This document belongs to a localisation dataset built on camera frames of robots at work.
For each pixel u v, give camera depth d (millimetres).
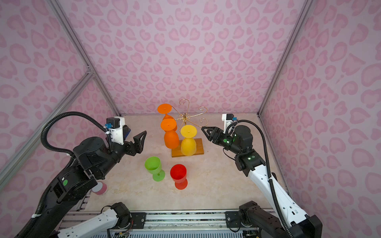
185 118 762
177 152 955
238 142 525
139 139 503
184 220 750
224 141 603
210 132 705
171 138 768
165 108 766
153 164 783
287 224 372
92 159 394
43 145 336
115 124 452
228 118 627
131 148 504
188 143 727
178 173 743
